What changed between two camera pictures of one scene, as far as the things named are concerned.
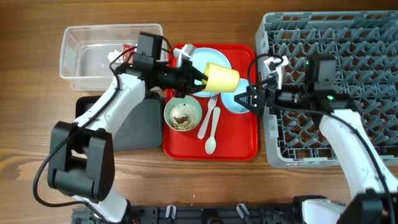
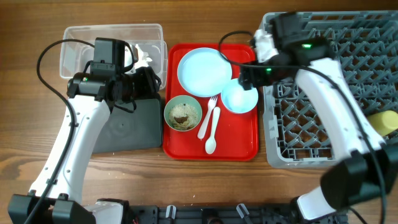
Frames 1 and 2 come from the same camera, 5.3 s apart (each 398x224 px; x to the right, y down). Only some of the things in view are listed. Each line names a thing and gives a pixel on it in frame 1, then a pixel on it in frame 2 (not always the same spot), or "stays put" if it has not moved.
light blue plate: (200, 57) stays put
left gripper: (188, 74) to (148, 83)
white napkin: (113, 55) to (143, 60)
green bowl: (183, 114) stays put
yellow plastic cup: (221, 78) to (385, 122)
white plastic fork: (203, 129) stays put
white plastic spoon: (211, 144) stays put
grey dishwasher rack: (364, 44) stays put
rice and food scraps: (183, 116) stays put
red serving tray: (208, 124) stays put
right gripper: (256, 104) to (247, 77)
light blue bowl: (230, 102) stays put
